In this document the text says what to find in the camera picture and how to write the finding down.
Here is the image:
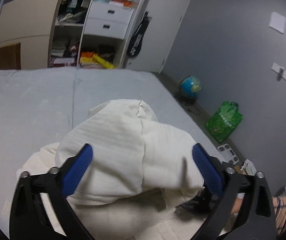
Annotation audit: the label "cream puffer jacket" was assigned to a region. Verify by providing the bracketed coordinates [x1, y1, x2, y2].
[22, 99, 218, 239]

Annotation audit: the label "yellow orange folded clothes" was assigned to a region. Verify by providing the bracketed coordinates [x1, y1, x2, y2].
[80, 52, 115, 69]

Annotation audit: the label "white bathroom scale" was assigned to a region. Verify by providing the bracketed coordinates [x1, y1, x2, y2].
[217, 144, 239, 165]

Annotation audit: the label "green shopping bag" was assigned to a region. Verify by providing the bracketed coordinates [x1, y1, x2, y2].
[205, 101, 243, 143]

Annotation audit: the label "light blue bed quilt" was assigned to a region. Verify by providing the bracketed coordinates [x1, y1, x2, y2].
[0, 67, 224, 238]

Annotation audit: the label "blue desk globe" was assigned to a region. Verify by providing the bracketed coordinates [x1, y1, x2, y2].
[179, 75, 202, 99]

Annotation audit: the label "brown wooden headboard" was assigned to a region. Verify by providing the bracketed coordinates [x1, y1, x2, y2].
[0, 43, 21, 70]

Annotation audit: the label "black Yonex racket bag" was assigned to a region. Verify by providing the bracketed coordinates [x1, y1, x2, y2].
[127, 11, 151, 58]

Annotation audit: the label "open wardrobe shelving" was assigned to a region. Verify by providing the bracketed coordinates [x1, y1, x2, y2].
[48, 0, 148, 68]

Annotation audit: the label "white drawer unit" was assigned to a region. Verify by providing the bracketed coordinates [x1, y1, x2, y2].
[84, 2, 134, 40]

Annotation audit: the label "white wardrobe door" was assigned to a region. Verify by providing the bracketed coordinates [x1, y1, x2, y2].
[126, 0, 190, 73]

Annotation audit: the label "white wall bracket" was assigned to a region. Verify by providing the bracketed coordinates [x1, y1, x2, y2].
[271, 63, 286, 81]

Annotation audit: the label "white wall plate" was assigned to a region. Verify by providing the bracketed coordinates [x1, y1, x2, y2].
[268, 12, 286, 34]

